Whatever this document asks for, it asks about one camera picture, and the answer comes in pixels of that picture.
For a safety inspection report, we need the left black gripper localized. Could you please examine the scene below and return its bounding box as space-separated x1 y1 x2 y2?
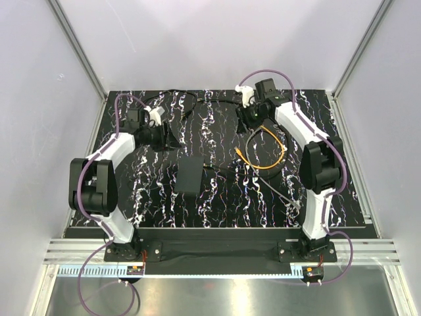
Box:
140 121 182 152

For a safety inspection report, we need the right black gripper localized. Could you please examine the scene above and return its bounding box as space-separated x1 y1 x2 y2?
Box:
234 101 269 135

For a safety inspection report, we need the black power adapter cable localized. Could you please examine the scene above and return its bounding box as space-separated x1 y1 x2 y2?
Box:
131 88 199 119

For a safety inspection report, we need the grey ethernet cable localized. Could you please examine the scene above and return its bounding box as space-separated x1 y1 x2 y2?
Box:
245 126 302 209

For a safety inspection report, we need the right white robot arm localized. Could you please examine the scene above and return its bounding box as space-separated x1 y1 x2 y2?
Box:
235 79 347 261

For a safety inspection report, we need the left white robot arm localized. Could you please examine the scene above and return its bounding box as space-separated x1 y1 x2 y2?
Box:
68 106 181 261

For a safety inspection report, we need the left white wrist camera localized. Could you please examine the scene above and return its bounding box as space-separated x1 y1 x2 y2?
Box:
144 106 165 127

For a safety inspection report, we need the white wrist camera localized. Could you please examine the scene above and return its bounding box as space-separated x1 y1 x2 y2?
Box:
235 85 255 108
144 106 165 127

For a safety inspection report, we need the orange ethernet cable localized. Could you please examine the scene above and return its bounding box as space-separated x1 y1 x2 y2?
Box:
234 125 287 171

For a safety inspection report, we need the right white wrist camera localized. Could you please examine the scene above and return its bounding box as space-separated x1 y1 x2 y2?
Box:
235 85 255 108

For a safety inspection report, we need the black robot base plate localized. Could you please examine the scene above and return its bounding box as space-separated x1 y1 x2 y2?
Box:
104 228 338 284

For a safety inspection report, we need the white slotted cable duct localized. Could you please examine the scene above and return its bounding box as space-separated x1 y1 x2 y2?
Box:
58 261 303 279

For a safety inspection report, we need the aluminium front rail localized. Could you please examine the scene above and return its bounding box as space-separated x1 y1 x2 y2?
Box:
43 238 400 265

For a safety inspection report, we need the left aluminium frame post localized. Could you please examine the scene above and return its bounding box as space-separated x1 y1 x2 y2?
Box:
46 0 108 101

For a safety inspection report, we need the aluminium frame post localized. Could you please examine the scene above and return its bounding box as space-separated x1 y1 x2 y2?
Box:
332 0 394 99
46 0 108 101

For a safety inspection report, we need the right aluminium frame post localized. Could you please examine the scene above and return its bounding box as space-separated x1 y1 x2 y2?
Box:
332 0 394 99

